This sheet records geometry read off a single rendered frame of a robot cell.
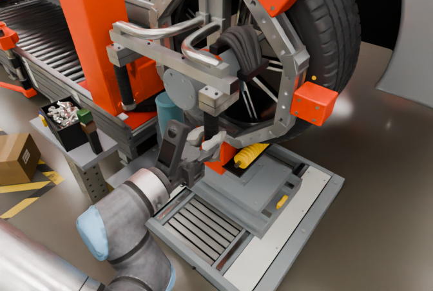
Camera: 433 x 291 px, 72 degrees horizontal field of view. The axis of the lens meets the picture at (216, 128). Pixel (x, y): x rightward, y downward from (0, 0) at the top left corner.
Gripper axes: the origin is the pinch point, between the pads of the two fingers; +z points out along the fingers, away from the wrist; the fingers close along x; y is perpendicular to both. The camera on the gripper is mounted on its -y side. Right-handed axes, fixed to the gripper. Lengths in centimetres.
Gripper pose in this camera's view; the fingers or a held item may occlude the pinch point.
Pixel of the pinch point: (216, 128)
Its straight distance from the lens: 74.0
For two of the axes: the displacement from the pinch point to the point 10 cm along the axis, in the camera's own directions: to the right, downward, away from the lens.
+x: 7.7, 4.2, -4.8
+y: 0.0, 7.5, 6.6
